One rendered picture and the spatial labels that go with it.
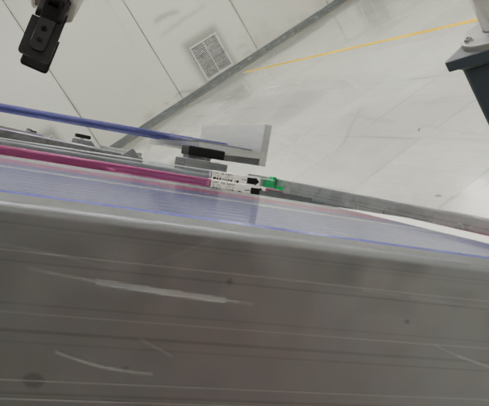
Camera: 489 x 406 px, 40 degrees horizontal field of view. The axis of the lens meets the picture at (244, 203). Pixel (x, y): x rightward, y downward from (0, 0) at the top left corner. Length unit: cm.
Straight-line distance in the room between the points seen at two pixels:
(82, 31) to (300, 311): 822
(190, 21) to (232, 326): 850
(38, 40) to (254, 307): 56
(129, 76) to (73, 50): 72
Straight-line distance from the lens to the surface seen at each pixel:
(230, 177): 78
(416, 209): 55
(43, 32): 71
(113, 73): 837
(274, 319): 18
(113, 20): 845
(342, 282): 18
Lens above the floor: 95
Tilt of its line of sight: 16 degrees down
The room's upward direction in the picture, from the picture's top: 32 degrees counter-clockwise
